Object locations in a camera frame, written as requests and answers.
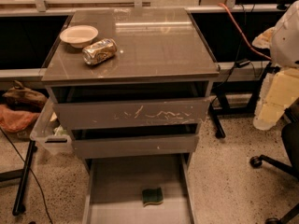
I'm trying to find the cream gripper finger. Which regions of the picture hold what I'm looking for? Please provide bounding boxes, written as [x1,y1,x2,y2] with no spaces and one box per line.
[252,27,275,49]
[253,68,299,131]

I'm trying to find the green yellow sponge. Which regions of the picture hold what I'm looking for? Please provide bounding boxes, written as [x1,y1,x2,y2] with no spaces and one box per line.
[142,188,164,206]

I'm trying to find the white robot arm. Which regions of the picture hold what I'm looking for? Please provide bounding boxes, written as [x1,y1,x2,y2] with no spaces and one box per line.
[252,1,299,131]

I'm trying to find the grey top drawer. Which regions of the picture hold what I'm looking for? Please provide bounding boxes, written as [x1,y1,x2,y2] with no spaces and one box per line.
[53,98,209,130]

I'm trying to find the grey drawer cabinet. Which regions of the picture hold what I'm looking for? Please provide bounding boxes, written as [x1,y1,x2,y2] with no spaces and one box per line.
[40,7,221,173]

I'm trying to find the grey middle drawer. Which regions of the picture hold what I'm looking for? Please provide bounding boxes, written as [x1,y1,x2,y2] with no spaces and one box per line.
[72,134,199,159]

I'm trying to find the grey open bottom drawer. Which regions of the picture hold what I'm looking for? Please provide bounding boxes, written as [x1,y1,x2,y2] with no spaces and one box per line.
[82,154,197,224]

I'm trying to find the black power adapter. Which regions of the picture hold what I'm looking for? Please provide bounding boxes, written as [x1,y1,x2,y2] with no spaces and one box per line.
[235,59,250,68]

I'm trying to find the black office chair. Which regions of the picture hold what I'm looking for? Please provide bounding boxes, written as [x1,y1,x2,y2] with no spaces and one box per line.
[249,122,299,224]

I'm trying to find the crushed gold soda can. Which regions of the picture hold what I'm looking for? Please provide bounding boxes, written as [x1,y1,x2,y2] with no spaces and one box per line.
[82,38,117,65]

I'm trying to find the white paper bowl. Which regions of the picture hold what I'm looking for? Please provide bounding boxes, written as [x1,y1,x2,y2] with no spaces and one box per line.
[60,25,98,49]

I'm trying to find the clear plastic storage bin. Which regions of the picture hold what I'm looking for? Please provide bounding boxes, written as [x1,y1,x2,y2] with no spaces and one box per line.
[30,99,73,155]

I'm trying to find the brown bag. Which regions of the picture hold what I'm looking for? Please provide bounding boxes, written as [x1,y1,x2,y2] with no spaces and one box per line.
[3,80,48,113]

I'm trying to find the orange cloth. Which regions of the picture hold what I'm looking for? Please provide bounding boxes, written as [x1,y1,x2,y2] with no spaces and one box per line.
[0,105,39,133]

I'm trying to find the black table leg stand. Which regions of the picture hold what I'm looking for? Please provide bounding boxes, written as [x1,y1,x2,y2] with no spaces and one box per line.
[12,141,37,217]

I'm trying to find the orange cable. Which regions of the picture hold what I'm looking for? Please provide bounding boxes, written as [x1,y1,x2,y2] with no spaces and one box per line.
[218,2,273,62]

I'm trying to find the black stand frame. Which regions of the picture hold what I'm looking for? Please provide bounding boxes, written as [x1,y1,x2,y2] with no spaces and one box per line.
[208,81,261,139]

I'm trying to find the black floor cable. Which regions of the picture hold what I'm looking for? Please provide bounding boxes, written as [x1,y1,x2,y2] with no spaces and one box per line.
[0,126,54,224]

